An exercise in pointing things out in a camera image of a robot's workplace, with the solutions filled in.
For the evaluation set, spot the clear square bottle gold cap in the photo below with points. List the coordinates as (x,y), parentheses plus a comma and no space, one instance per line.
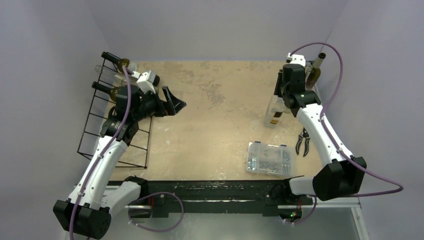
(275,109)

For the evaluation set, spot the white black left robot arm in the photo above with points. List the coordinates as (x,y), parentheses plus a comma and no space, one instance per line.
(102,159)

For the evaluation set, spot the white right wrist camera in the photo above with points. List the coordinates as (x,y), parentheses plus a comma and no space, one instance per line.
(299,59)

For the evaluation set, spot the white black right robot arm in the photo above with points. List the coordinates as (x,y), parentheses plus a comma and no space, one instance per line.
(342,173)

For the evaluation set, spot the clear plastic screw box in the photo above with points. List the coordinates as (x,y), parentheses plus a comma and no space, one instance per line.
(268,159)

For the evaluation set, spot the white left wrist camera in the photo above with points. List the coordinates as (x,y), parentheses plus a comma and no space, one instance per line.
(145,82)

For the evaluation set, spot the dark open-neck wine bottle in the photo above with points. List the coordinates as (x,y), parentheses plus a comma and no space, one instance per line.
(117,94)

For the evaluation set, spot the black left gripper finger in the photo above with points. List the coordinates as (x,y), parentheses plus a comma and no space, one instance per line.
(170,98)
(173,107)

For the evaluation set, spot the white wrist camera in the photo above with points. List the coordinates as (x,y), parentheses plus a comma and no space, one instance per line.
(145,82)
(299,59)

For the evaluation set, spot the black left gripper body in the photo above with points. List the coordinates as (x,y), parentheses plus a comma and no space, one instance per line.
(150,104)

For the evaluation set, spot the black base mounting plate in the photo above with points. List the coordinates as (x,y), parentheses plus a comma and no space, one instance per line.
(270,198)

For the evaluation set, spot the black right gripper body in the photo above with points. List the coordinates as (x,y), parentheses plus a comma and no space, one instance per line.
(280,84)

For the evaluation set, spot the clear glass black-label bottle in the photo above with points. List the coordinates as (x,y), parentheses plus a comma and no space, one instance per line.
(109,75)

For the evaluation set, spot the black wire wine rack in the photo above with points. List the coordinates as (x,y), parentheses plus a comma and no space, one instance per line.
(116,123)

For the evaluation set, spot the dark green labelled wine bottle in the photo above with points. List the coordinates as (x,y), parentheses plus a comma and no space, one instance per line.
(120,63)

